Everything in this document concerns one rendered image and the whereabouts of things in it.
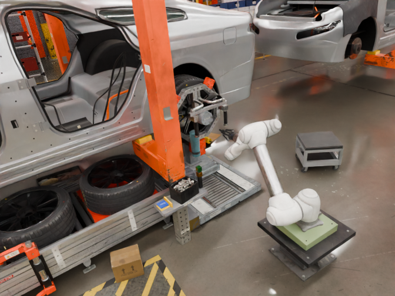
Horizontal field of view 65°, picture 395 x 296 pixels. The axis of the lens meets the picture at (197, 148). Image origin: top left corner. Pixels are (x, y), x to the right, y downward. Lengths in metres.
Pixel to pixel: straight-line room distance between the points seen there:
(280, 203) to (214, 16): 1.84
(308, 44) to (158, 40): 3.10
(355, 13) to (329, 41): 0.48
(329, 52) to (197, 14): 2.48
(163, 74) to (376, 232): 2.19
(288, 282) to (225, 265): 0.48
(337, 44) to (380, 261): 3.11
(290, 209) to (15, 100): 2.05
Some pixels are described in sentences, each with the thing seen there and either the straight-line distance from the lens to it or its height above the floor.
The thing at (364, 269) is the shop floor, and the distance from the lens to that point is 2.77.
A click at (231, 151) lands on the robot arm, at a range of 2.75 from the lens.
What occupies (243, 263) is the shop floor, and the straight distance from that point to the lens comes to 2.62.
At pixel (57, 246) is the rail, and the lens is 2.55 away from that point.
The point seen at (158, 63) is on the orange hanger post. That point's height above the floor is 1.51.
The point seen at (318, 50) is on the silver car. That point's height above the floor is 0.94.
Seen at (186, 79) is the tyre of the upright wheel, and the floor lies 1.18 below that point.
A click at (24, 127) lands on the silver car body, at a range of 2.59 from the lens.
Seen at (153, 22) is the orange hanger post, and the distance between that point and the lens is 2.16.
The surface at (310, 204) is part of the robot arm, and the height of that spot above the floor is 0.59.
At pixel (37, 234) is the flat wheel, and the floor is 0.47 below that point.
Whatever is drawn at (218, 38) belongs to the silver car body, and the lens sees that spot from 3.16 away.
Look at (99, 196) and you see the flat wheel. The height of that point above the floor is 0.48.
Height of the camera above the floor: 2.01
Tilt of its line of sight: 29 degrees down
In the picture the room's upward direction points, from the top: 5 degrees counter-clockwise
